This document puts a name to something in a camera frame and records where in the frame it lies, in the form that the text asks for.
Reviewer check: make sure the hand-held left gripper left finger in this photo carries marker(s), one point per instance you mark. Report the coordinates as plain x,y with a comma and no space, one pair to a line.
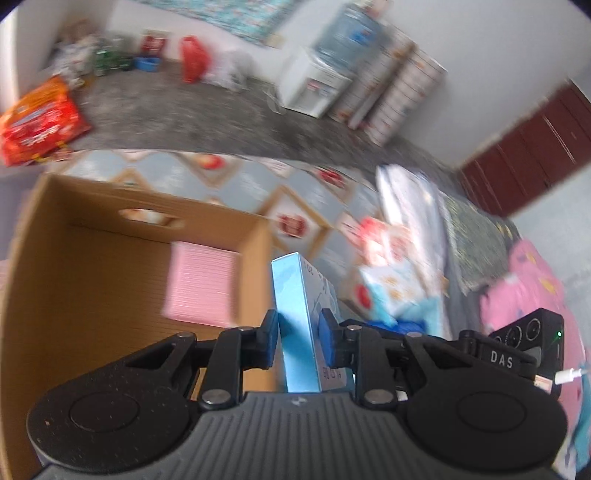
271,339

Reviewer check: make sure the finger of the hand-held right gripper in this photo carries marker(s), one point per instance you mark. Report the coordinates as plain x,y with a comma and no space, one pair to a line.
473,344

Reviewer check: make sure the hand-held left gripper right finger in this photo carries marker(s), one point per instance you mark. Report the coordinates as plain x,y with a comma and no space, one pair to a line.
328,344

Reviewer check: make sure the light blue bandage box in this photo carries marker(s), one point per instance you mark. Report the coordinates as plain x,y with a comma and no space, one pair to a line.
295,314

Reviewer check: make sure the brown cardboard box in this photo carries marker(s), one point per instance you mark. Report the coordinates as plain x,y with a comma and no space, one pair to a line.
92,277

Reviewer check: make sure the pink printed blanket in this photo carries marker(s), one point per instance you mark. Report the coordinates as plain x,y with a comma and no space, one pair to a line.
531,286

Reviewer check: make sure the pink knitted cloth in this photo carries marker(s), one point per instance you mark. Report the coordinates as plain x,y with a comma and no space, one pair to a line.
198,286

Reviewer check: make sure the dark patterned bedding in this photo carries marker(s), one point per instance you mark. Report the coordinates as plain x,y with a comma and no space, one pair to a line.
480,240

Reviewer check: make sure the red white wet wipes pack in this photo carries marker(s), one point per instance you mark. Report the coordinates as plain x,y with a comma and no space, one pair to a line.
385,240

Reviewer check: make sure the dark red wooden door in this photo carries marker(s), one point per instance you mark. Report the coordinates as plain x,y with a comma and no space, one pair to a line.
531,152

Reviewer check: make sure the white water dispenser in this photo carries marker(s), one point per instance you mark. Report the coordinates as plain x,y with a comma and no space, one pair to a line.
304,87

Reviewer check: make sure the clear plastic bag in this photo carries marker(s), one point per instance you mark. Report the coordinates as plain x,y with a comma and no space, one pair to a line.
231,69

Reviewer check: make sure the red plastic bag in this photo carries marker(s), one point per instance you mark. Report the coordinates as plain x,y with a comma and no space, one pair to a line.
194,60

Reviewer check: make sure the blue bowl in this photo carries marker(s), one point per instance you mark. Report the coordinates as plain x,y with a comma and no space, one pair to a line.
147,64

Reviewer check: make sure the blue water bottle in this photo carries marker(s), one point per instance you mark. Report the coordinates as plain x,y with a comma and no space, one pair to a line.
346,37

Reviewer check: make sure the red orange snack bag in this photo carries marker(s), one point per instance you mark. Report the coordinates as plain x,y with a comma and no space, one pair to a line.
41,122

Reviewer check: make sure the green plastic crate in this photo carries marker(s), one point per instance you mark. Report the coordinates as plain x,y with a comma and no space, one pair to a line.
113,62

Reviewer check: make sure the red box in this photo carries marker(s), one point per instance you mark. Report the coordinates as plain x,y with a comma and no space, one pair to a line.
153,42

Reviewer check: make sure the pile of plastic bags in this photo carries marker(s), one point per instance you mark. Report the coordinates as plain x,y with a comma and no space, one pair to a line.
71,57

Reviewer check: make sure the beige wall socket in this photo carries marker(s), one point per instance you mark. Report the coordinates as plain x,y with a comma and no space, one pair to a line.
274,41

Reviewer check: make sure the teal patterned wall cloth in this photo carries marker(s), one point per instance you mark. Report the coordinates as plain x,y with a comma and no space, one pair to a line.
221,18

